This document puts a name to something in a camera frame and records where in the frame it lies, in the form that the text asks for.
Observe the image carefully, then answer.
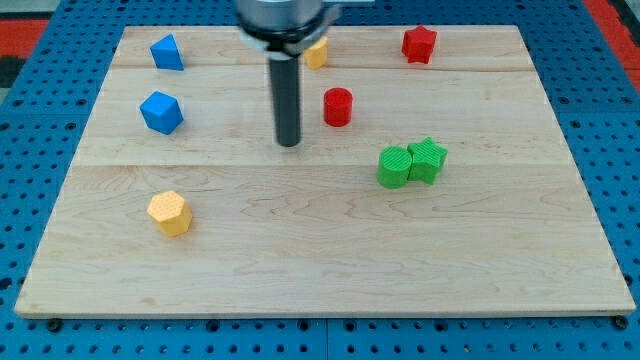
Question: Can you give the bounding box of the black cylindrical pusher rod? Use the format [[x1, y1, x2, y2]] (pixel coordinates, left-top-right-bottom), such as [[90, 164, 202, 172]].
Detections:
[[268, 57, 301, 147]]

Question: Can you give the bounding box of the green star block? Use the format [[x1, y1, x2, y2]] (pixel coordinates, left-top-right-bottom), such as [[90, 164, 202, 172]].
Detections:
[[407, 137, 448, 185]]

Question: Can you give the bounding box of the red star block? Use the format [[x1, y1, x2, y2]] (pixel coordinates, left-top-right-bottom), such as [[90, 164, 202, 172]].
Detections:
[[401, 25, 438, 64]]

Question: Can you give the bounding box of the yellow hexagon block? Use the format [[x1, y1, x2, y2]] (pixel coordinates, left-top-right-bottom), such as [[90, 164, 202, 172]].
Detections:
[[147, 190, 192, 237]]

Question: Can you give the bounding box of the yellow pentagon block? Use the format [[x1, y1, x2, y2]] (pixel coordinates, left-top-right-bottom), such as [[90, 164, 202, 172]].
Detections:
[[303, 36, 328, 69]]

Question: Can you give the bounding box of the light wooden board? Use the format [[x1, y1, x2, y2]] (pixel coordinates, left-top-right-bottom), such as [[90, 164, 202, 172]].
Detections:
[[15, 25, 636, 319]]

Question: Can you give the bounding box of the blue cube block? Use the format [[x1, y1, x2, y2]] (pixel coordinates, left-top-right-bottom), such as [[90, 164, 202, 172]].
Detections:
[[139, 91, 184, 135]]

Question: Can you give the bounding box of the red cylinder block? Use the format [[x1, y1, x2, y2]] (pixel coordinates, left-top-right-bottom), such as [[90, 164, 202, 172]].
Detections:
[[323, 87, 353, 127]]

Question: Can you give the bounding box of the green cylinder block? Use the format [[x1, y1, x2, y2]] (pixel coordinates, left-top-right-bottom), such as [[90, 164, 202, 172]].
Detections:
[[376, 146, 412, 189]]

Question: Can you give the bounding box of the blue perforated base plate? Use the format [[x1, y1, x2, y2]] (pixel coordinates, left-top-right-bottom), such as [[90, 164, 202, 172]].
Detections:
[[1, 0, 639, 359]]

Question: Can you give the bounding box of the blue triangle block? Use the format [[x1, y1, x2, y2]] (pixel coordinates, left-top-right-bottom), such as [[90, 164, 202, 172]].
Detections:
[[150, 34, 184, 71]]

